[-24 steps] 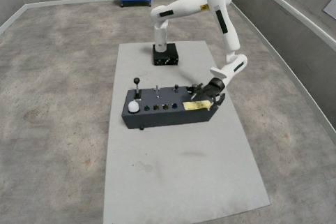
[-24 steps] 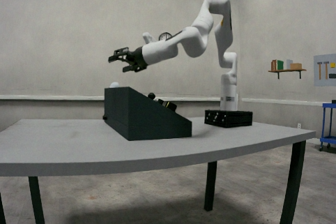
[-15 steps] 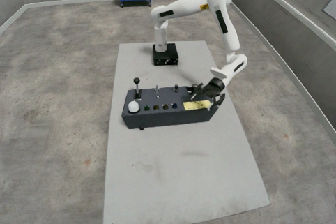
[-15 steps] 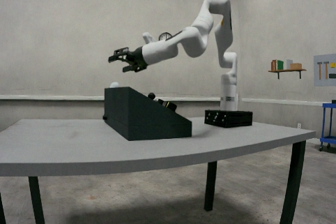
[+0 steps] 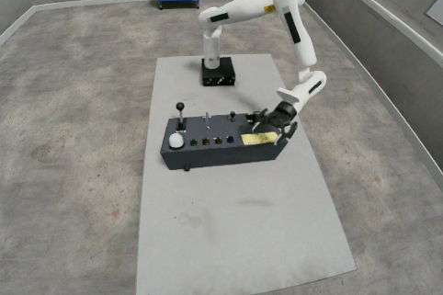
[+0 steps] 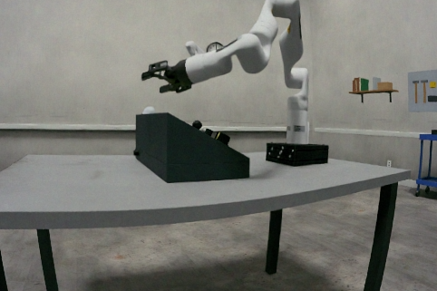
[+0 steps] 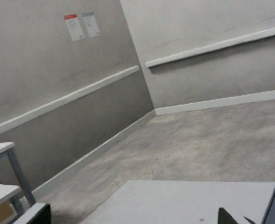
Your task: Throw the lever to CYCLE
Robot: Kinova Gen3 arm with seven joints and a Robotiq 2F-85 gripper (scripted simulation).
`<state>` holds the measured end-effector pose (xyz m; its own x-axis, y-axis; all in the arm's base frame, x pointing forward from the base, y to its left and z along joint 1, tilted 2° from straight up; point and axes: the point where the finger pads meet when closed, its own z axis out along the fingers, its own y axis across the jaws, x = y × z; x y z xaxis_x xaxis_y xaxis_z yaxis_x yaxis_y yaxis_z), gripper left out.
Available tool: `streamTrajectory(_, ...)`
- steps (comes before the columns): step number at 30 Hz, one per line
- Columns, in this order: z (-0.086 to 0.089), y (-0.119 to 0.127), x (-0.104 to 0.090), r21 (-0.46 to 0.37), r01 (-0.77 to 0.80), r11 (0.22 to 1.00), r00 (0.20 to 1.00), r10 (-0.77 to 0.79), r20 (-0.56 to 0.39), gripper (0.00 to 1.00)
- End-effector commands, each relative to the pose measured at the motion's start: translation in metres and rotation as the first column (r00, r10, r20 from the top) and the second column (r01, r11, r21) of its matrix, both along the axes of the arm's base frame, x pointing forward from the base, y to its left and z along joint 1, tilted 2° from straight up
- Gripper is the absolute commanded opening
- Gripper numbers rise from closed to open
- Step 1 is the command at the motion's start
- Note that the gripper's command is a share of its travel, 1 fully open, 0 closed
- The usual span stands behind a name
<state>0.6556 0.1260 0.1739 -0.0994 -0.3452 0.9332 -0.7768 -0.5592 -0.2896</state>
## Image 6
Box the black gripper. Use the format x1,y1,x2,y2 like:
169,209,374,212
141,58,195,93

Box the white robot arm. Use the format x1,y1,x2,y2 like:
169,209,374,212
185,0,309,144

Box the dark grey console panel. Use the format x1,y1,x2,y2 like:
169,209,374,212
133,107,250,183

